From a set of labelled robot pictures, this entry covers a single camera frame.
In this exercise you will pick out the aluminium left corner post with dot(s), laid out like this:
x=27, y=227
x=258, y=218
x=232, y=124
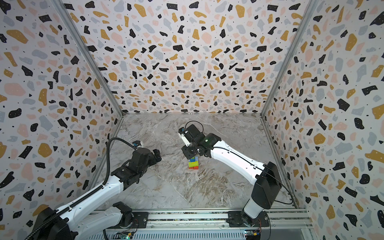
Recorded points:
x=65, y=16

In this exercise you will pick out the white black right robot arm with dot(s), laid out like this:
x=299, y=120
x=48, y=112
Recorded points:
x=264, y=177

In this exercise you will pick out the aluminium right corner post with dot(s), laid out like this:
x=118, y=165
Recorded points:
x=290, y=54

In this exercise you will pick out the lime green rectangular block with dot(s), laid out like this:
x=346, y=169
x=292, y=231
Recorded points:
x=193, y=164

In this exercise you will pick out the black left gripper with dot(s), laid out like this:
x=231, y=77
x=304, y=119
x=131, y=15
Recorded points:
x=153, y=160

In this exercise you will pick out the blue number cube nine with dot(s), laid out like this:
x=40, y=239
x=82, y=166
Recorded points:
x=195, y=158

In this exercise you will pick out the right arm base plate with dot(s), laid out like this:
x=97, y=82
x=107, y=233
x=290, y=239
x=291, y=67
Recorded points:
x=238, y=219

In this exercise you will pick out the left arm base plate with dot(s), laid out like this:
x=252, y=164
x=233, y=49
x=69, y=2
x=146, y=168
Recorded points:
x=132, y=221

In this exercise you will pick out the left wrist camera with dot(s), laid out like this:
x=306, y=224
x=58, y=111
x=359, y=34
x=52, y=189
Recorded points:
x=137, y=144

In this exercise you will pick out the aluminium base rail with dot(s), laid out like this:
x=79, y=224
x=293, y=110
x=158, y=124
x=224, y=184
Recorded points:
x=211, y=224

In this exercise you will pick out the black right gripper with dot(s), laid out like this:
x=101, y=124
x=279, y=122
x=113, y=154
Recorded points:
x=190, y=150

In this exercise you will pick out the aluminium corner post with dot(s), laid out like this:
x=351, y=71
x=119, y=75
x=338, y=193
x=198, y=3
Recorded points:
x=290, y=54
x=65, y=16

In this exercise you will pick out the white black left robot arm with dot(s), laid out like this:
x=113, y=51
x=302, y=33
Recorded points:
x=73, y=221

